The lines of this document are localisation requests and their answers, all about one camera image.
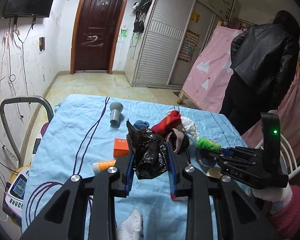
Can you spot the white metal chair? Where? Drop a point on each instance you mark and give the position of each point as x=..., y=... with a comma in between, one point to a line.
x=288, y=158

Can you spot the left white knit glove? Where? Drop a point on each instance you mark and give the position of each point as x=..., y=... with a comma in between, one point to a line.
x=131, y=228

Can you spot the dark brown wooden door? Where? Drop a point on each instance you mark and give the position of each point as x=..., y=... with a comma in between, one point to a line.
x=96, y=31

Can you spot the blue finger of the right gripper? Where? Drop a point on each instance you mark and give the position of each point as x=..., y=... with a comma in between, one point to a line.
x=230, y=152

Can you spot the light blue bed sheet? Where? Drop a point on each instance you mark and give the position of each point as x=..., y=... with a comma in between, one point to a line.
x=79, y=135

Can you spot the black plastic bag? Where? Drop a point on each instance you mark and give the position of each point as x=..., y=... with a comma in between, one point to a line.
x=150, y=152

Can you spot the white louvered wardrobe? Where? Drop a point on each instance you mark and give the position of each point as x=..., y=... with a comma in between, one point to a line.
x=153, y=55

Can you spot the orange thread spool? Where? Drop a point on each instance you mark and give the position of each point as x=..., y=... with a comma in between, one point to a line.
x=103, y=165

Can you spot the grey plastic funnel cup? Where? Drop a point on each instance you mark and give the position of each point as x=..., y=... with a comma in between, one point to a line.
x=115, y=112

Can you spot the toy learning tablet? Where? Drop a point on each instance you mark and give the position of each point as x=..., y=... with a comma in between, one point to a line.
x=14, y=193

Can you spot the person in black jacket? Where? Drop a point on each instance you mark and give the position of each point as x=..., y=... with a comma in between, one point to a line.
x=263, y=61

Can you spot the black bags on hook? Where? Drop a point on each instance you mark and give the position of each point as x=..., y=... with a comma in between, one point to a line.
x=141, y=8

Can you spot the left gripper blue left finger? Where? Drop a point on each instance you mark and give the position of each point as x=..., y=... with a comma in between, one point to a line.
x=129, y=173

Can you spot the blue knitted ball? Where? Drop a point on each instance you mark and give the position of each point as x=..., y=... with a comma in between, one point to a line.
x=139, y=124

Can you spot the colourful wall poster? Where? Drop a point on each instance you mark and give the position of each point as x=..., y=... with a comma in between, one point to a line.
x=188, y=46

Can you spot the grey metal bed rail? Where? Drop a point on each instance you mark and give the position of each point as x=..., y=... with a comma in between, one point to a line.
x=17, y=115

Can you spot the pink and black sock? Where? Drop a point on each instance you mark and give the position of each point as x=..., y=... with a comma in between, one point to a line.
x=179, y=141

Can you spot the red fuzzy sock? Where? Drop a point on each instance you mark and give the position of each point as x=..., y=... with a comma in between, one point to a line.
x=172, y=120

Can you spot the orange cardboard box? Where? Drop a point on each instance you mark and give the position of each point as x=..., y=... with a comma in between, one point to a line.
x=120, y=148

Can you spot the green and purple sock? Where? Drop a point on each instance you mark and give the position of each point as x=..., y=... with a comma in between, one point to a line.
x=206, y=144

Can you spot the right white knit glove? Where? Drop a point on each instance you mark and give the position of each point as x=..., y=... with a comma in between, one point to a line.
x=274, y=194

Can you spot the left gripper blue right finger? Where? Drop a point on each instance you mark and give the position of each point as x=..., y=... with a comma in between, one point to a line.
x=172, y=170

